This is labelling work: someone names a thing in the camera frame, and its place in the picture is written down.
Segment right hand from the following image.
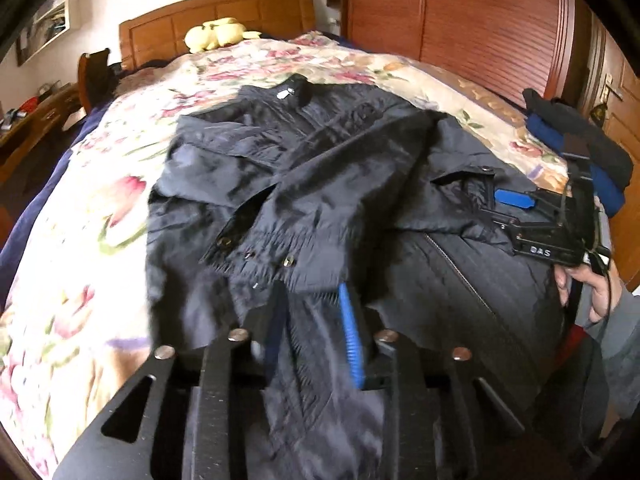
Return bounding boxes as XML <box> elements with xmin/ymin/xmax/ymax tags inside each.
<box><xmin>553</xmin><ymin>261</ymin><xmax>624</xmax><ymax>323</ymax></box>

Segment wooden chair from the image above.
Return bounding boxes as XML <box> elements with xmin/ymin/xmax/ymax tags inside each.
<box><xmin>77</xmin><ymin>48</ymin><xmax>113</xmax><ymax>114</ymax></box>

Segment wooden headboard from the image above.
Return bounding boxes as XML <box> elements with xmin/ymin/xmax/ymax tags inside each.
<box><xmin>118</xmin><ymin>0</ymin><xmax>317</xmax><ymax>73</ymax></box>

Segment wooden door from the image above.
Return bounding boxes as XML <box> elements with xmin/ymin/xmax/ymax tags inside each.
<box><xmin>580</xmin><ymin>18</ymin><xmax>640</xmax><ymax>292</ymax></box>

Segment wooden louvered wardrobe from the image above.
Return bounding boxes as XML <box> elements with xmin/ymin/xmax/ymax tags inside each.
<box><xmin>328</xmin><ymin>0</ymin><xmax>591</xmax><ymax>105</ymax></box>

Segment navy blue bed sheet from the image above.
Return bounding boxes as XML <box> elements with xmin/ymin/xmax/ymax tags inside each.
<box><xmin>1</xmin><ymin>101</ymin><xmax>112</xmax><ymax>311</ymax></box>

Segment floral blanket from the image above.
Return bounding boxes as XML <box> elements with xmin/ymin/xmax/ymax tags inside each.
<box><xmin>1</xmin><ymin>32</ymin><xmax>567</xmax><ymax>479</ymax></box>

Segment wooden desk cabinet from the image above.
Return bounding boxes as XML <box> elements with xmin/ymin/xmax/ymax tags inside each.
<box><xmin>1</xmin><ymin>84</ymin><xmax>80</xmax><ymax>220</ymax></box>

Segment white wall shelf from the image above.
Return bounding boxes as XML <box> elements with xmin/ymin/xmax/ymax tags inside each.
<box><xmin>15</xmin><ymin>0</ymin><xmax>80</xmax><ymax>66</ymax></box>

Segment black jacket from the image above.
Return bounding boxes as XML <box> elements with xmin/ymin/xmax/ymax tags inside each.
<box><xmin>144</xmin><ymin>71</ymin><xmax>612</xmax><ymax>480</ymax></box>

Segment folded blue black clothes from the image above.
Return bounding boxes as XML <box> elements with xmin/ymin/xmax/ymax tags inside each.
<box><xmin>522</xmin><ymin>88</ymin><xmax>634</xmax><ymax>218</ymax></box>

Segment grey sleeve forearm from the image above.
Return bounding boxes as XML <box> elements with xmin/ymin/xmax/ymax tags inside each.
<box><xmin>600</xmin><ymin>287</ymin><xmax>640</xmax><ymax>419</ymax></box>

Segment yellow plush toy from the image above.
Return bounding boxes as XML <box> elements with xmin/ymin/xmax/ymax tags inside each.
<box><xmin>183</xmin><ymin>18</ymin><xmax>262</xmax><ymax>54</ymax></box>

